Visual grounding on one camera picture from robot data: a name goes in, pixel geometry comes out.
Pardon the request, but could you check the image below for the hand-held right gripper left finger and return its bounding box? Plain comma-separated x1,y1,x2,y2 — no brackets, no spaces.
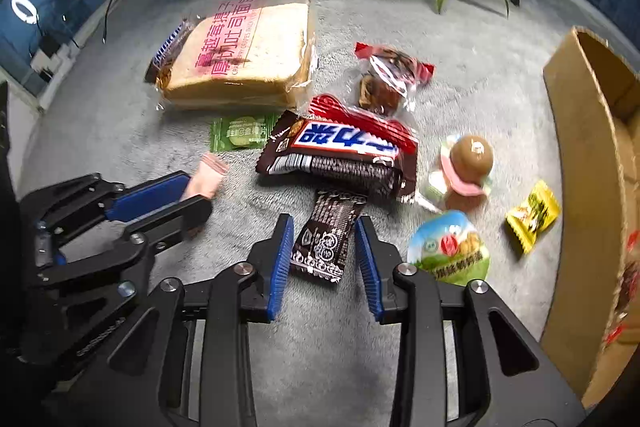
42,213,296,427

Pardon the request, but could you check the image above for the slim brown chocolate bar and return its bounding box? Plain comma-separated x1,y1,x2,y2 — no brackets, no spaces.
144,19,195,84

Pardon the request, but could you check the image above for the sliced bread loaf pack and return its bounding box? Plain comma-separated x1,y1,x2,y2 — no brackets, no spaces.
155,0,321,112

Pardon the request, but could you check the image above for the small dark brown snack packet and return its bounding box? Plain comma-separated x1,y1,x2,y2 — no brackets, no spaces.
289,189,368,288

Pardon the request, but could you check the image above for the jelly cup with printed lid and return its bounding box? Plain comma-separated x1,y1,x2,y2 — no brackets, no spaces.
406,209,492,288

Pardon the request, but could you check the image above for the pink snack packet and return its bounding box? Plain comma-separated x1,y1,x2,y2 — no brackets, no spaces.
182,152,230,198

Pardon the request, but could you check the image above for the mushroom-shaped candy pack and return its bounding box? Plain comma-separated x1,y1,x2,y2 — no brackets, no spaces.
417,133,497,212

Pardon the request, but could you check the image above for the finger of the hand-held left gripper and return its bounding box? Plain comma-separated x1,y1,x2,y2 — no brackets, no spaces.
17,171,196,240
54,196,214,304

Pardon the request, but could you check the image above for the yellow candy packet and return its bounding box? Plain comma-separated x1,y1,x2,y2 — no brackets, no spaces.
505,179,563,255

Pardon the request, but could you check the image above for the green candy packet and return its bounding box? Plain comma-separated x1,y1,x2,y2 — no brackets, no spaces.
209,113,281,154

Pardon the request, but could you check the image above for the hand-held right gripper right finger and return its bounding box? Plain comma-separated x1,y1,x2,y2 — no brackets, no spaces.
354,216,586,427

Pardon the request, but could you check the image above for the cardboard box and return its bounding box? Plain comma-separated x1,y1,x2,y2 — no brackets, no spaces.
541,26,640,413

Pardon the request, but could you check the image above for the large brown chocolate bar pack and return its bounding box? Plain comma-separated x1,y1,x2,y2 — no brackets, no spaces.
255,109,418,202

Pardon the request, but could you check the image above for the clear red-ended snack packet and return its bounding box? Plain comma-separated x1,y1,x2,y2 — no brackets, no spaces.
354,42,437,115

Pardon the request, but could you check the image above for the red wavy-edged snack packet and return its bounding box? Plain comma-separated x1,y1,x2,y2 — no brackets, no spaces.
306,94,421,148

